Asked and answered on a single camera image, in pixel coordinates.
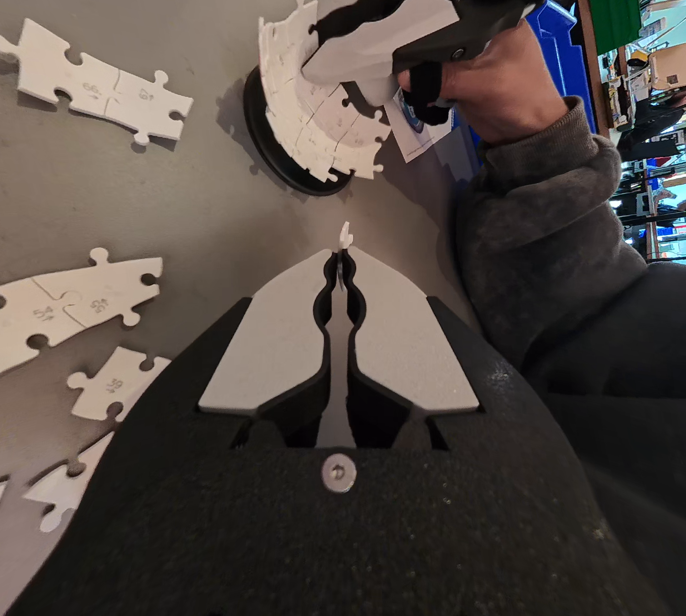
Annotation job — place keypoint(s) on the spread of white puzzle pieces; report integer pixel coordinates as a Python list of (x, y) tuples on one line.
[(80, 294)]

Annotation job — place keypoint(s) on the wooden background table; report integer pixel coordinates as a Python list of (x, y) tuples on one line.
[(592, 64)]

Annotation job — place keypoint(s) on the person's right hand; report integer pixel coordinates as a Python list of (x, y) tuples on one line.
[(504, 85)]

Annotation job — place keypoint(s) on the blue plastic bin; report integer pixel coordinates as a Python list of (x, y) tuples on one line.
[(562, 64)]

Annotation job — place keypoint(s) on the green plastic bin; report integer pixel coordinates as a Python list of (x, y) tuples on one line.
[(613, 5)]

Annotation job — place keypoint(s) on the person's right forearm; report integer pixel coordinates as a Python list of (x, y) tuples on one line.
[(546, 241)]

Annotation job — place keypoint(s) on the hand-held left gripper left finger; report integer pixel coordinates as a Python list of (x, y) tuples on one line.
[(268, 353)]

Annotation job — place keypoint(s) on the single white puzzle piece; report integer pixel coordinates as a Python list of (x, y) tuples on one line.
[(344, 238)]

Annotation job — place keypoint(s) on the black round puzzle stand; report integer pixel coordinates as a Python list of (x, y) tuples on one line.
[(268, 139)]

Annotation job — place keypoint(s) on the curved assembled puzzle section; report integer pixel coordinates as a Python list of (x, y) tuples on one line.
[(300, 112)]

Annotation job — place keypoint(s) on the illustrated instruction leaflet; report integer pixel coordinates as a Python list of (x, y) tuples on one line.
[(420, 139)]

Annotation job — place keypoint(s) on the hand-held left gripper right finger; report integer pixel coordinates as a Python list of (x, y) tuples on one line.
[(412, 353)]

